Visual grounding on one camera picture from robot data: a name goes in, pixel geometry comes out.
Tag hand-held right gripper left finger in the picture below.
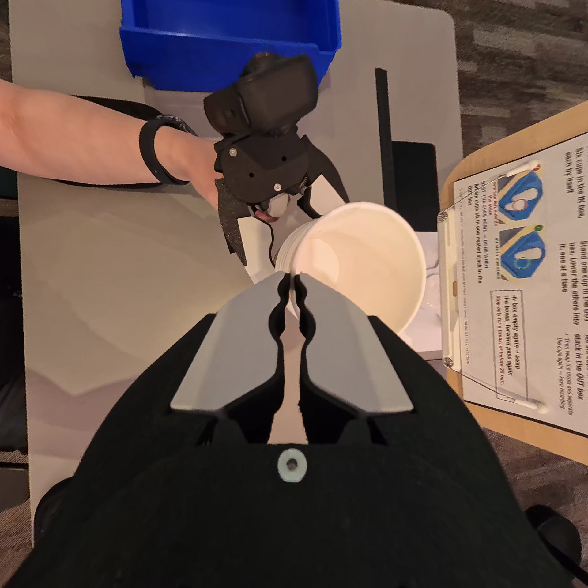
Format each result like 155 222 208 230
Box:
170 271 291 420

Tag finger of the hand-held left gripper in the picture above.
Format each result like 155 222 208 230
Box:
304 175 350 217
237 215 281 284

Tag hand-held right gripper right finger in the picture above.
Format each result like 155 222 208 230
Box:
294 272 415 419

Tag green-striped white paper cup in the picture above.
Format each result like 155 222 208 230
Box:
287 201 427 336

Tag blue plastic bin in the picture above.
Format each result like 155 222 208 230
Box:
119 0 343 92

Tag person's left forearm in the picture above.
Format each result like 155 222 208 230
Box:
0 79 159 182

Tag person's left hand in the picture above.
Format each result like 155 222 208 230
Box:
188 135 226 211

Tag black wrist band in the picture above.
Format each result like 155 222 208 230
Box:
139 115 198 186

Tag wooden sign board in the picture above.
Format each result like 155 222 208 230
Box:
439 101 588 465

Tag black chair caster base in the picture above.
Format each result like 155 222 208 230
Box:
526 505 588 579

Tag black desk cable flap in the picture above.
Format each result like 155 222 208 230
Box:
390 141 439 221

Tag thin wire tether white pin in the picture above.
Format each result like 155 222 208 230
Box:
439 160 542 221
443 357 549 413

